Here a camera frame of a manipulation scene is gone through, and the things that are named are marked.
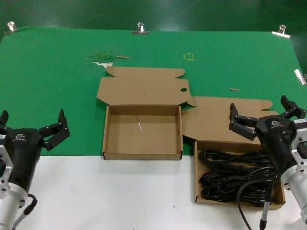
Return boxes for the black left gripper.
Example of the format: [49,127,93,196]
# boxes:
[0,109,71,194]

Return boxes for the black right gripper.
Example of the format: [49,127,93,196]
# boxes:
[229,95,307,170]

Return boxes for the open cardboard box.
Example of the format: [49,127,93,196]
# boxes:
[181,95,286,210]
[96,66,192,161]

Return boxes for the green table mat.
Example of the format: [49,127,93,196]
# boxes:
[0,25,307,158]

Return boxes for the silver binder clip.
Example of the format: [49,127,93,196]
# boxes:
[131,21,150,35]
[5,21,18,35]
[272,24,291,39]
[294,69,307,86]

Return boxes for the thin metal pin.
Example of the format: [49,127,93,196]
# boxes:
[136,115,144,135]

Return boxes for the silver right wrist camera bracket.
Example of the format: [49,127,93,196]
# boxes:
[290,118,307,166]

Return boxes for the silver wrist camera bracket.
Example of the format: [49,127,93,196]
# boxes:
[290,118,307,166]
[0,143,14,192]

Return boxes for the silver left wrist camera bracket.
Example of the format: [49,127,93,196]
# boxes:
[0,143,14,192]

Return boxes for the left arm cable with connector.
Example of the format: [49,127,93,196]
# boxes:
[13,193,38,228]

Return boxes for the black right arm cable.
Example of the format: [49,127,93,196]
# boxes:
[236,165,283,230]

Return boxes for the right arm cable silver connector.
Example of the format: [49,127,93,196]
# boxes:
[259,172,280,230]

